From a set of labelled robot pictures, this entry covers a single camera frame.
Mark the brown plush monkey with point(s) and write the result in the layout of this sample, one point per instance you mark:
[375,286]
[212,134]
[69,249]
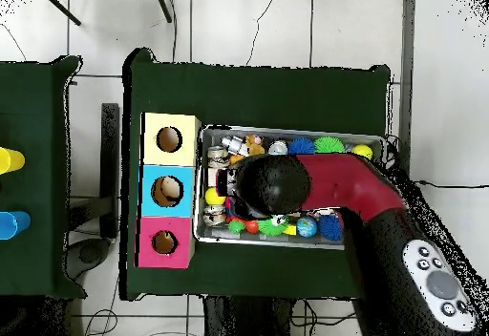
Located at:
[255,146]

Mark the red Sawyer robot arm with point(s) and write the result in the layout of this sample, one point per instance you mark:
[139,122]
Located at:
[344,187]

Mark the wooden box with three holes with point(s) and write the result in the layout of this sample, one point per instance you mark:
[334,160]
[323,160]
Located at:
[153,156]

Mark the yellow smooth ball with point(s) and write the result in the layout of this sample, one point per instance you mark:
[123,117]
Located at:
[213,196]
[362,151]

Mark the crushed printed drink can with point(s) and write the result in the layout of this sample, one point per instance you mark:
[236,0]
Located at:
[217,156]
[214,215]

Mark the green spiky toy with eyes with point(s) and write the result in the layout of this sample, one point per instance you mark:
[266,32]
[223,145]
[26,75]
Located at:
[271,227]

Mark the blue spiky rubber ball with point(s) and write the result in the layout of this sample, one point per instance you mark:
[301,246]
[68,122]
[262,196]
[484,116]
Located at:
[301,147]

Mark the dark green table cloth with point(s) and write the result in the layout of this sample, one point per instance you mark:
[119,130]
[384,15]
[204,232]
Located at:
[34,84]
[248,91]

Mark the small globe ball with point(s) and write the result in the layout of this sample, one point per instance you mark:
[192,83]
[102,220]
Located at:
[307,227]

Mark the green spiky rubber ball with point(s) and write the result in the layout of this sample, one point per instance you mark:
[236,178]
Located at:
[328,145]

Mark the black upright panel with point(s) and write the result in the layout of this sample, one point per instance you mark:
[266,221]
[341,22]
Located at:
[110,160]

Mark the dark blue spiky ball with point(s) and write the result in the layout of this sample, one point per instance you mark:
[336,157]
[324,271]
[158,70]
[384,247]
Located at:
[331,228]

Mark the dark grey stand base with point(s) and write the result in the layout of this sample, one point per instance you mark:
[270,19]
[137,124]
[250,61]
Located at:
[89,254]

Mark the black stand leg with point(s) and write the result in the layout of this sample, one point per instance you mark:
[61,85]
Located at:
[63,9]
[164,7]

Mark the yellow plastic cup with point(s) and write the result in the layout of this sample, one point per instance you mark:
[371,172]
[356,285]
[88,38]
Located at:
[11,160]

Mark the blue plastic cup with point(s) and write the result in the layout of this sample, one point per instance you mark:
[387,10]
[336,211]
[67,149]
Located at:
[13,224]

